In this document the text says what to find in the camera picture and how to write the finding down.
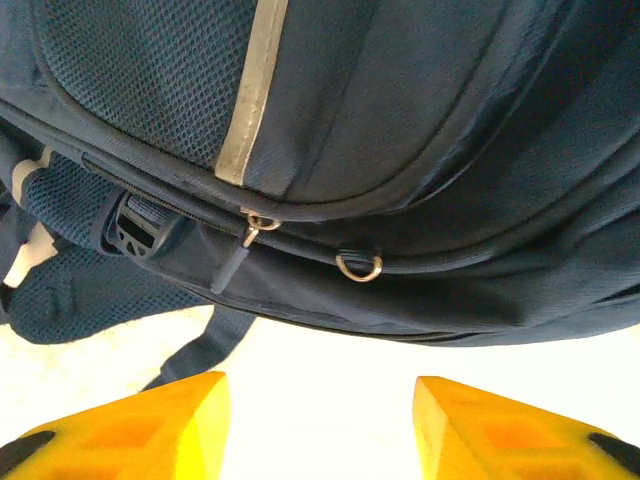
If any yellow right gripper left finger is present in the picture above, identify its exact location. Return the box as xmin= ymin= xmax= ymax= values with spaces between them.
xmin=0 ymin=370 xmax=234 ymax=480

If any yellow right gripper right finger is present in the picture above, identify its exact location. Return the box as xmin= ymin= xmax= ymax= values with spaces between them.
xmin=413 ymin=375 xmax=640 ymax=480

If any navy blue backpack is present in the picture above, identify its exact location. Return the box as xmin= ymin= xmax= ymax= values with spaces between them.
xmin=0 ymin=0 xmax=640 ymax=396

